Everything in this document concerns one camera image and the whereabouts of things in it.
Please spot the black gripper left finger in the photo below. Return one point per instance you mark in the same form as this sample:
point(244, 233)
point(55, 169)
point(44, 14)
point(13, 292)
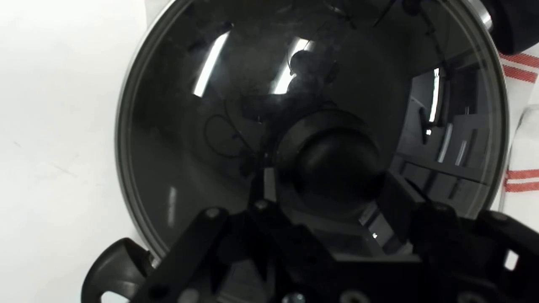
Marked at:
point(219, 258)

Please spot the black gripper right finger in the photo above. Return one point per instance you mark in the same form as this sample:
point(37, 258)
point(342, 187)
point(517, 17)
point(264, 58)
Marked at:
point(492, 258)

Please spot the glass pot lid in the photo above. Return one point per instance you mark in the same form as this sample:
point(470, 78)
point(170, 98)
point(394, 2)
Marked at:
point(317, 107)

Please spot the black cooking pot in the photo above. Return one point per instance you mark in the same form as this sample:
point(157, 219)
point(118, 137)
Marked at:
point(301, 267)

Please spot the white towel red stripes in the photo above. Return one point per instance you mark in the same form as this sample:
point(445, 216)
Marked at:
point(520, 181)

